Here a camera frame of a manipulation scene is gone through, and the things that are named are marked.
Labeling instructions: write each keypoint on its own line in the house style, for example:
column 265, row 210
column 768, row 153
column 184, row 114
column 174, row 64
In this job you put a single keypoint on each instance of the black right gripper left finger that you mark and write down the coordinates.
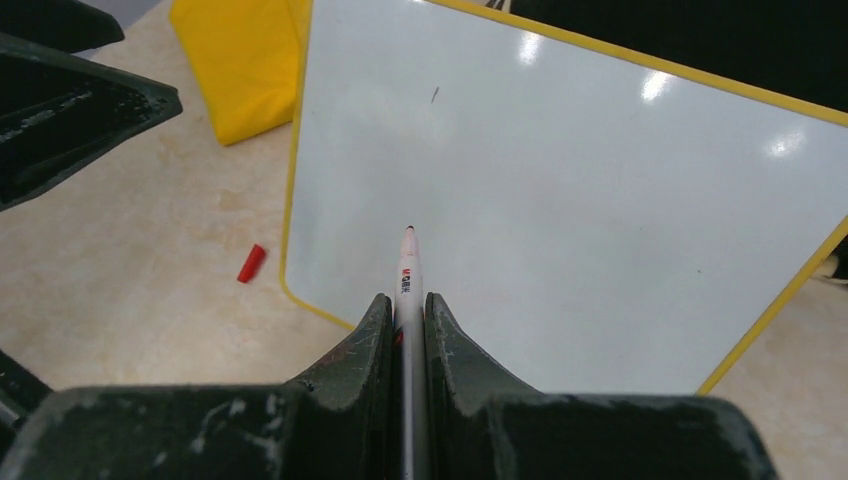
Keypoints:
column 329, row 422

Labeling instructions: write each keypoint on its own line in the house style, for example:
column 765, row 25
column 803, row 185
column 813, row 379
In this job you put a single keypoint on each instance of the white red marker pen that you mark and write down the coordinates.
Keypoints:
column 409, row 299

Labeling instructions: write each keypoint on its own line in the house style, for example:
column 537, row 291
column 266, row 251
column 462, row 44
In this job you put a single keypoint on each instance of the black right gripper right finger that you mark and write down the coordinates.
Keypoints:
column 486, row 423

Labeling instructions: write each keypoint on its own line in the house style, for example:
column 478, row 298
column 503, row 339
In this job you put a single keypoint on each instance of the red marker cap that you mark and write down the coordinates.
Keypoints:
column 252, row 264

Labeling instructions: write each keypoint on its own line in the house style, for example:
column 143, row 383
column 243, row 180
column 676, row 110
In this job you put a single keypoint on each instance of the yellow folded cloth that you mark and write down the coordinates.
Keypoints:
column 245, row 56

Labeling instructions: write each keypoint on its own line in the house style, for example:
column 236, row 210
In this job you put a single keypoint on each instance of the yellow-framed whiteboard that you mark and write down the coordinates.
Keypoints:
column 597, row 219

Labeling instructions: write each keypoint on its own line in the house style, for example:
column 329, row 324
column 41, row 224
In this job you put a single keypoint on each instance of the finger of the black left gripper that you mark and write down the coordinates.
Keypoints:
column 66, row 25
column 59, row 113

